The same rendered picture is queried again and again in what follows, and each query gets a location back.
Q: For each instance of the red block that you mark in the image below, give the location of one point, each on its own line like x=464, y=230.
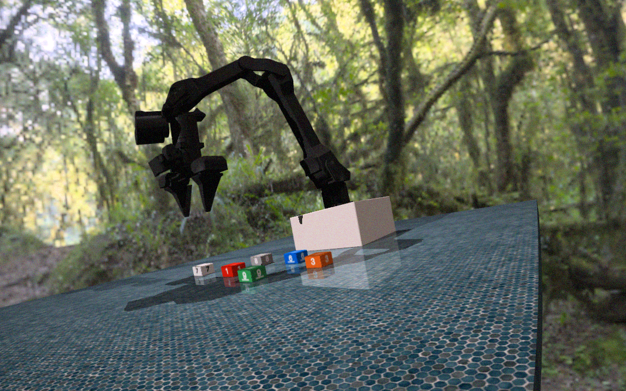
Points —
x=231, y=270

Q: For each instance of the blue block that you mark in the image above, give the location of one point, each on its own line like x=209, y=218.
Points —
x=295, y=256

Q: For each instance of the orange block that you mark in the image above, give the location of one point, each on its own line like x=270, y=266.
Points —
x=318, y=259

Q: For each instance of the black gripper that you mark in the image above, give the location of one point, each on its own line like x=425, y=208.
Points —
x=204, y=170

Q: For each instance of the green block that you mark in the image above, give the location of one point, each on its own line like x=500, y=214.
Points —
x=252, y=273

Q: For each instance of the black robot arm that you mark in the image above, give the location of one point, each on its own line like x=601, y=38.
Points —
x=319, y=162

